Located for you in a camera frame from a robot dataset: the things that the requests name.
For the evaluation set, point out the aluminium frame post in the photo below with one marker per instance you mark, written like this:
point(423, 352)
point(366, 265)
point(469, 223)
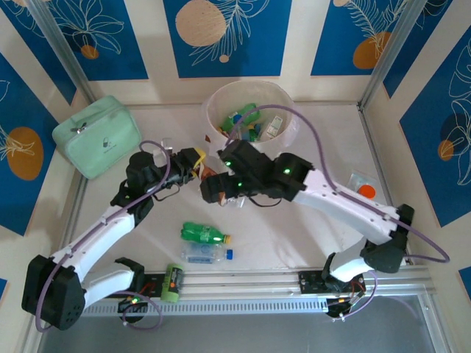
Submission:
point(394, 40)
point(56, 40)

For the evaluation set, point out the orange label bottle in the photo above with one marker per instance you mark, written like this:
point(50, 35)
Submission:
point(209, 173)

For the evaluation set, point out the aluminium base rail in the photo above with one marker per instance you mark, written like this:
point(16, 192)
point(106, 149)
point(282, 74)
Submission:
point(239, 285)

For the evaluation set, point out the white plastic bin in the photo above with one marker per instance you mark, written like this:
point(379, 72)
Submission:
point(221, 99)

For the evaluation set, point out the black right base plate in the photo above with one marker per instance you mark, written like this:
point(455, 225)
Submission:
point(309, 281)

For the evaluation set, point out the clear bottle red blue label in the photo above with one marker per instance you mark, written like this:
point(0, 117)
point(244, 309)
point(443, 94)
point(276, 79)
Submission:
point(236, 118)

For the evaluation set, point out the black connector with green light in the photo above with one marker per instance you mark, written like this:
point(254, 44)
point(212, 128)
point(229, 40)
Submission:
point(138, 310)

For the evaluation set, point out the mint green zip pouch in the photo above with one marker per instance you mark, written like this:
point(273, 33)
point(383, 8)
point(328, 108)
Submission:
point(95, 136)

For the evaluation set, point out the translucent plastic bin liner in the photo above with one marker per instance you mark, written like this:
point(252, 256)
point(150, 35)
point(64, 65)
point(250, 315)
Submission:
point(213, 152)

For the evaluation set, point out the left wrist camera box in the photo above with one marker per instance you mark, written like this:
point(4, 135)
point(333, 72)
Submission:
point(166, 147)

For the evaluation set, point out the clear packet with orange disc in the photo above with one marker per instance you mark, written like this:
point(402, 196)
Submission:
point(368, 191)

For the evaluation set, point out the long crushed green bottle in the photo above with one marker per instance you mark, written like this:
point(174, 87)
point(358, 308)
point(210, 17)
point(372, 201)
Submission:
point(246, 112)

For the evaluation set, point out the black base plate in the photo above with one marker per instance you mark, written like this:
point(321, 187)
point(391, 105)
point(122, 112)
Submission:
point(151, 285)
point(309, 281)

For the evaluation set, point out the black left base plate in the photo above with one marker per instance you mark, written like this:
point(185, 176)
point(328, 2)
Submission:
point(151, 285)

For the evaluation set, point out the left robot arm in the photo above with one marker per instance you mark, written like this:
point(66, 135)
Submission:
point(92, 235)

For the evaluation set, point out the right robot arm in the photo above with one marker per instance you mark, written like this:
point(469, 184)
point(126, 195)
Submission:
point(349, 206)

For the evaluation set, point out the clear bottle blue cap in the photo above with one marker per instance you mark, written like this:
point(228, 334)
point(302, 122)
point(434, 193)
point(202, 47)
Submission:
point(202, 253)

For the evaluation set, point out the clear bottle green label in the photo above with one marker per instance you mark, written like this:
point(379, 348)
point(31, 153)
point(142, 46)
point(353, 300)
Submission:
point(274, 127)

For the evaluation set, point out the aluminium side rail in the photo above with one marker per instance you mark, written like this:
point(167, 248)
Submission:
point(364, 121)

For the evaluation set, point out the green cylinder with orange dot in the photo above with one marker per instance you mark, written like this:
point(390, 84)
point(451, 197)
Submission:
point(172, 283)

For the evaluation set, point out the green bottle yellow cap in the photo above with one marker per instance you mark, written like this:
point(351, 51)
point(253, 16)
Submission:
point(202, 233)

